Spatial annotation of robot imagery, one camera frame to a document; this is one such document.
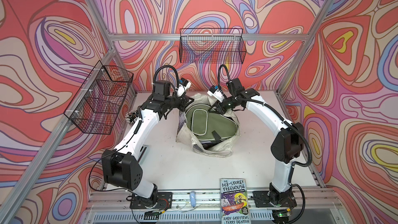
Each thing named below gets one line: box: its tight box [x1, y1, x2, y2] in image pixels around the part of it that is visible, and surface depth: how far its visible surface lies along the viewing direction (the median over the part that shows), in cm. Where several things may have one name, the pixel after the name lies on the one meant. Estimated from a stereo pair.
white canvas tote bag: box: [175, 93, 241, 158], surface depth 75 cm
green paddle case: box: [185, 104, 238, 141], surface depth 80 cm
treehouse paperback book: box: [219, 177, 252, 224], surface depth 72 cm
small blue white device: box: [189, 190, 196, 208], surface depth 73 cm
